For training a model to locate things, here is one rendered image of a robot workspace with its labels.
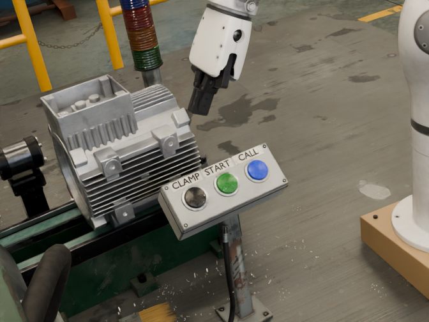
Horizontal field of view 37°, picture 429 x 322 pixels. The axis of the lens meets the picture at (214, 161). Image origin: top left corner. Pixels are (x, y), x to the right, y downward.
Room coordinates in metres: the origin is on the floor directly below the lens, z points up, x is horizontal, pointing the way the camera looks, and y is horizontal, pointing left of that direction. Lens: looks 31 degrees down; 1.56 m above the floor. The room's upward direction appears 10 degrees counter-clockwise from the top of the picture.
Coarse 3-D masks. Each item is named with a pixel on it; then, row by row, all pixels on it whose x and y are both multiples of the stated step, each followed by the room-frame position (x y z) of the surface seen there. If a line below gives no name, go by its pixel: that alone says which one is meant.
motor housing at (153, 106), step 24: (144, 96) 0.99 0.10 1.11; (168, 96) 0.98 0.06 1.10; (144, 120) 0.95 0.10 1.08; (168, 120) 0.95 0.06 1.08; (120, 144) 0.91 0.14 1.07; (144, 144) 0.91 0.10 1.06; (192, 144) 0.93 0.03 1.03; (72, 168) 1.00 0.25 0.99; (96, 168) 0.88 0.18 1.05; (144, 168) 0.89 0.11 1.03; (168, 168) 0.90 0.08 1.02; (192, 168) 0.92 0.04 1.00; (72, 192) 0.98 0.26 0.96; (96, 192) 0.85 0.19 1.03; (120, 192) 0.87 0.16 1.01; (144, 192) 0.89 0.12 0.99; (96, 216) 0.86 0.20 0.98
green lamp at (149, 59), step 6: (156, 48) 1.31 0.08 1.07; (132, 54) 1.31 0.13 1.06; (138, 54) 1.29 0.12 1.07; (144, 54) 1.29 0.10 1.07; (150, 54) 1.29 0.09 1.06; (156, 54) 1.30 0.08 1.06; (138, 60) 1.30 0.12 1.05; (144, 60) 1.29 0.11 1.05; (150, 60) 1.29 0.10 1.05; (156, 60) 1.30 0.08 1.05; (138, 66) 1.30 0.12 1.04; (144, 66) 1.29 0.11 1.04; (150, 66) 1.29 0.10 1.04
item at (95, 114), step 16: (96, 80) 1.01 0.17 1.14; (112, 80) 0.99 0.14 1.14; (64, 96) 0.99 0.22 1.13; (80, 96) 1.00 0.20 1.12; (96, 96) 0.96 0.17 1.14; (112, 96) 1.00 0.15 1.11; (128, 96) 0.93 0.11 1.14; (48, 112) 0.95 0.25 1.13; (80, 112) 0.90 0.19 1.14; (96, 112) 0.91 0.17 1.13; (112, 112) 0.92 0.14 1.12; (128, 112) 0.93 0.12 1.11; (64, 128) 0.89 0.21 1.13; (80, 128) 0.90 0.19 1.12; (96, 128) 0.91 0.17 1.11; (112, 128) 0.92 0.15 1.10; (128, 128) 0.93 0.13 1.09; (64, 144) 0.90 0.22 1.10; (80, 144) 0.89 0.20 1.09; (96, 144) 0.90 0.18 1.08
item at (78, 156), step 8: (144, 88) 1.06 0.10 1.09; (176, 112) 0.95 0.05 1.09; (184, 112) 0.95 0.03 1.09; (176, 120) 0.94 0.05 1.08; (184, 120) 0.94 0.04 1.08; (48, 128) 1.00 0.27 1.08; (72, 152) 0.88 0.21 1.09; (80, 152) 0.88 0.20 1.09; (72, 160) 0.87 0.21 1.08; (80, 160) 0.87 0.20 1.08; (96, 224) 0.87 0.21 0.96; (104, 224) 0.87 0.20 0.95
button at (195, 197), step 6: (186, 192) 0.73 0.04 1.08; (192, 192) 0.73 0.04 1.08; (198, 192) 0.73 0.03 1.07; (204, 192) 0.73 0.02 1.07; (186, 198) 0.72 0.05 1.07; (192, 198) 0.72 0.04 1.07; (198, 198) 0.72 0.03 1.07; (204, 198) 0.72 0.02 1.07; (192, 204) 0.72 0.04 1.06; (198, 204) 0.72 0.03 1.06
